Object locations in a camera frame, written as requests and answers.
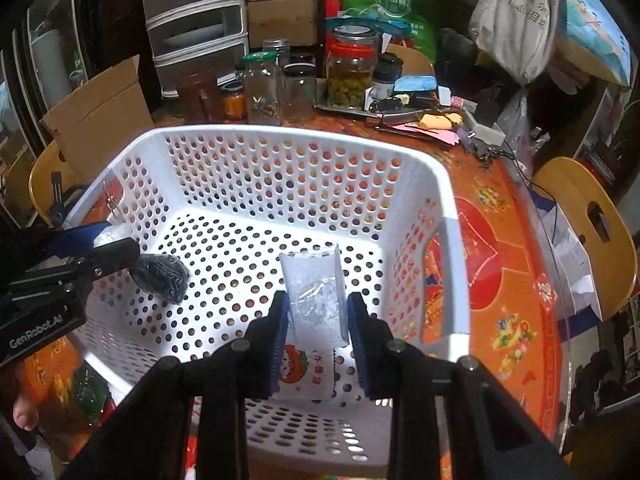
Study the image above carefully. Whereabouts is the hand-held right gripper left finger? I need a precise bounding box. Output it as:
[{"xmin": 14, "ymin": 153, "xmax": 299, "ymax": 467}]
[{"xmin": 60, "ymin": 292, "xmax": 291, "ymax": 480}]

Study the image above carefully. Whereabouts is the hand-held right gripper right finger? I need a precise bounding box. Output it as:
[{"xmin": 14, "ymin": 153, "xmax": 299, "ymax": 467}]
[{"xmin": 347, "ymin": 293, "xmax": 576, "ymax": 480}]

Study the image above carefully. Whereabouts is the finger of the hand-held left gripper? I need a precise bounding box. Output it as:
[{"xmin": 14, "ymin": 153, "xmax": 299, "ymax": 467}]
[
  {"xmin": 40, "ymin": 221, "xmax": 115, "ymax": 262},
  {"xmin": 0, "ymin": 237, "xmax": 142, "ymax": 301}
]

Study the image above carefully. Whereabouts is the white soft cloth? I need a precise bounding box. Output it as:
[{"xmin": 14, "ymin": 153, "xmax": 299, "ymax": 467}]
[{"xmin": 95, "ymin": 224, "xmax": 134, "ymax": 249}]

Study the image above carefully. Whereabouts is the dark grey knitted cloth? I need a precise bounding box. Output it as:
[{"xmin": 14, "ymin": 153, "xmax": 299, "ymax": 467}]
[{"xmin": 129, "ymin": 254, "xmax": 192, "ymax": 305}]

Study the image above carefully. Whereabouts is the clear plastic printed packet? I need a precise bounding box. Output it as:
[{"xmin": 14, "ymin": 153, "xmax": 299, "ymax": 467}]
[{"xmin": 272, "ymin": 242, "xmax": 351, "ymax": 403}]

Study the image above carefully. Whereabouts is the white perforated plastic basket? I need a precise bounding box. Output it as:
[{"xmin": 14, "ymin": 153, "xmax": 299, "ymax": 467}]
[{"xmin": 62, "ymin": 125, "xmax": 473, "ymax": 466}]

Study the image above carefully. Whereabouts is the person's left hand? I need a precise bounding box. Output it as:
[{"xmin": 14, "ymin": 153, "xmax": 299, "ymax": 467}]
[{"xmin": 12, "ymin": 392, "xmax": 42, "ymax": 432}]

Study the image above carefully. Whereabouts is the wooden chair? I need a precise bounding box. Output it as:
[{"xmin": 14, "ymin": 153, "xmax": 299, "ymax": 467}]
[
  {"xmin": 532, "ymin": 156, "xmax": 635, "ymax": 322},
  {"xmin": 28, "ymin": 140, "xmax": 77, "ymax": 227},
  {"xmin": 385, "ymin": 43, "xmax": 436, "ymax": 79}
]

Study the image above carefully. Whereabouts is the open cardboard box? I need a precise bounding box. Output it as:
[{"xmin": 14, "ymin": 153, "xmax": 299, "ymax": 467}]
[{"xmin": 41, "ymin": 55, "xmax": 156, "ymax": 184}]

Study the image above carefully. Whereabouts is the orange printed tablecloth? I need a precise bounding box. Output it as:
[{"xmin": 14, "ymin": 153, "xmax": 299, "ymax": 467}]
[{"xmin": 22, "ymin": 105, "xmax": 566, "ymax": 467}]

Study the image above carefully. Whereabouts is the brown glass jar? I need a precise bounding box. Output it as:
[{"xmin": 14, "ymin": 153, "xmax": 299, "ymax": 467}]
[{"xmin": 176, "ymin": 72, "xmax": 226, "ymax": 124}]

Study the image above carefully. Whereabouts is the small jar of orange paste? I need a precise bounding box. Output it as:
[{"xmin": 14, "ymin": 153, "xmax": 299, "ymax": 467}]
[{"xmin": 221, "ymin": 84, "xmax": 249, "ymax": 122}]

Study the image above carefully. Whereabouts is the pink paper sheet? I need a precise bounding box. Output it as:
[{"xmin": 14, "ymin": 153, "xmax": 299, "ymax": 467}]
[{"xmin": 399, "ymin": 124, "xmax": 461, "ymax": 146}]

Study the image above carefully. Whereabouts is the empty green-lid glass jar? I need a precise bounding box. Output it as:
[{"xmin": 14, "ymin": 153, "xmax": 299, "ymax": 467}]
[{"xmin": 243, "ymin": 51, "xmax": 282, "ymax": 126}]

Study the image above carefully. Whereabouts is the yellow cloth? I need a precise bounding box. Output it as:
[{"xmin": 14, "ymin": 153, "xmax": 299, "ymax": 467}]
[{"xmin": 417, "ymin": 112, "xmax": 464, "ymax": 134}]

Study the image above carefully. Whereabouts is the grey plastic drawer unit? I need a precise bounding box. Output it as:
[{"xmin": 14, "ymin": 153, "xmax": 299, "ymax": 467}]
[{"xmin": 138, "ymin": 0, "xmax": 250, "ymax": 97}]

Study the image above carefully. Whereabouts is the empty dark-lid glass jar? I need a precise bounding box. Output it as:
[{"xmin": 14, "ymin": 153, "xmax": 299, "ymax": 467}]
[{"xmin": 282, "ymin": 62, "xmax": 319, "ymax": 124}]

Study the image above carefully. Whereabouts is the small empty glass jar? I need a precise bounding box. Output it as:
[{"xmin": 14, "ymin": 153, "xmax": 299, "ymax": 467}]
[{"xmin": 262, "ymin": 38, "xmax": 292, "ymax": 66}]

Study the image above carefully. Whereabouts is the blue face mask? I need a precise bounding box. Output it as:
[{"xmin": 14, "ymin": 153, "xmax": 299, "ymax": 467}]
[{"xmin": 394, "ymin": 75, "xmax": 437, "ymax": 94}]

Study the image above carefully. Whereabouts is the red-lid jar of green olives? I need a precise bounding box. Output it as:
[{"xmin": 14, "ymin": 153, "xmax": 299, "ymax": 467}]
[{"xmin": 324, "ymin": 25, "xmax": 381, "ymax": 110}]

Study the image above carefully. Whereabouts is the black-lid bottle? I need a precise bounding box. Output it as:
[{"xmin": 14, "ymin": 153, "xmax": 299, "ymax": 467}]
[{"xmin": 373, "ymin": 53, "xmax": 404, "ymax": 99}]

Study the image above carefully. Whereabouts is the closed cardboard box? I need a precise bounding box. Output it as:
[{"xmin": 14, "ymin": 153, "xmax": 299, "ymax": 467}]
[{"xmin": 247, "ymin": 0, "xmax": 319, "ymax": 49}]

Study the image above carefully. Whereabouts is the green shopping bag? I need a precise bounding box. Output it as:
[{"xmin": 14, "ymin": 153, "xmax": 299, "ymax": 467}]
[{"xmin": 340, "ymin": 0, "xmax": 441, "ymax": 64}]

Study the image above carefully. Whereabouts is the beige canvas tote bag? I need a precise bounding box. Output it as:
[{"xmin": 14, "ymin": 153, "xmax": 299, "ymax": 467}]
[{"xmin": 469, "ymin": 0, "xmax": 562, "ymax": 85}]

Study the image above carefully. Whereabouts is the colourful picture board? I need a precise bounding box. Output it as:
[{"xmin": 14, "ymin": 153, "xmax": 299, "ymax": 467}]
[{"xmin": 554, "ymin": 0, "xmax": 632, "ymax": 87}]

